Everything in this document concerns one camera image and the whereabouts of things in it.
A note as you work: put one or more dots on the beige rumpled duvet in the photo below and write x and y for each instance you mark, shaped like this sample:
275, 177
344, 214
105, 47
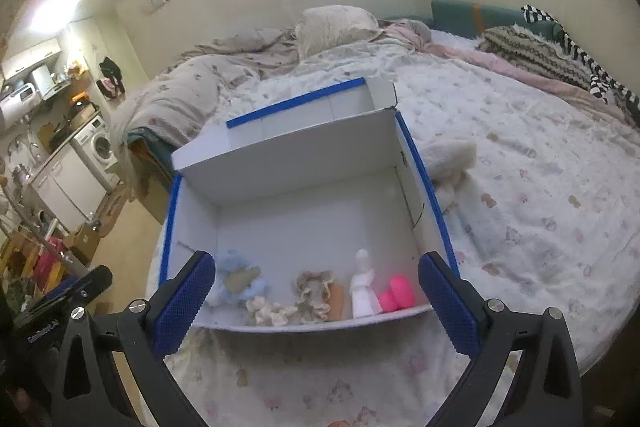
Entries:
176, 104

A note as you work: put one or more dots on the white box with blue edges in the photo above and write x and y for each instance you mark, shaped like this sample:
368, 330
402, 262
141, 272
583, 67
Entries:
303, 185

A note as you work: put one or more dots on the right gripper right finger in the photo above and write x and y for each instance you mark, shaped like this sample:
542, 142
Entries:
546, 388

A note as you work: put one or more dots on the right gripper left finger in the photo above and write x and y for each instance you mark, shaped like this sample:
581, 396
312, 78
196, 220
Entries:
88, 390

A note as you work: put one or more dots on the teal headboard cushion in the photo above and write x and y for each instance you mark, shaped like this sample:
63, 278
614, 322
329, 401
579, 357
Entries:
470, 20

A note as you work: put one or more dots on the dark hanging clothes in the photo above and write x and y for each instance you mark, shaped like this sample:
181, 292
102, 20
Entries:
110, 83

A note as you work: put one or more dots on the cardboard box on floor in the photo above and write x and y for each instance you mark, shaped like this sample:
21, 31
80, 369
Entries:
83, 243

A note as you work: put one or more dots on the white washing machine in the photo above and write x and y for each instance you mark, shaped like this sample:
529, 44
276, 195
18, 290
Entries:
92, 143

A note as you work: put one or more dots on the white soft doll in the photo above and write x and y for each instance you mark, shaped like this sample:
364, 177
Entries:
364, 301

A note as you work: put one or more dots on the white kitchen cabinet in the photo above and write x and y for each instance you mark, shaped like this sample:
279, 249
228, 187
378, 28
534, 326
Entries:
68, 188

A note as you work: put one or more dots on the striped knitted blanket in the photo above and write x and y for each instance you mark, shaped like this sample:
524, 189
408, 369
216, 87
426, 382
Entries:
526, 50

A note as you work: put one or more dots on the orange-brown cardboard tag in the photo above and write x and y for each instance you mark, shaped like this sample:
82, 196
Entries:
336, 301

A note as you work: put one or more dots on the cream fluffy plush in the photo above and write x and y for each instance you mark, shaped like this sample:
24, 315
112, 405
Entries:
447, 159

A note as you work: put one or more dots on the pink sheet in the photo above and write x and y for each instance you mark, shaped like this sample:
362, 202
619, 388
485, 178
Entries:
419, 37

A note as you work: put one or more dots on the beige floral pillow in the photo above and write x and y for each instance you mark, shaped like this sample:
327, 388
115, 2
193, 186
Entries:
327, 27

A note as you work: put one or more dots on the black white zigzag cloth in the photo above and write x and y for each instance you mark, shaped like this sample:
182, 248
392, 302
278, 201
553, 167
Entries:
601, 82

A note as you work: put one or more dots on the pink heart plush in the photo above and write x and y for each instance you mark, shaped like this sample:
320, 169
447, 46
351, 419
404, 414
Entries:
398, 295

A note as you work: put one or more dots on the blue and white plush toy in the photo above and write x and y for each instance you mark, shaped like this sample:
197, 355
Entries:
237, 280

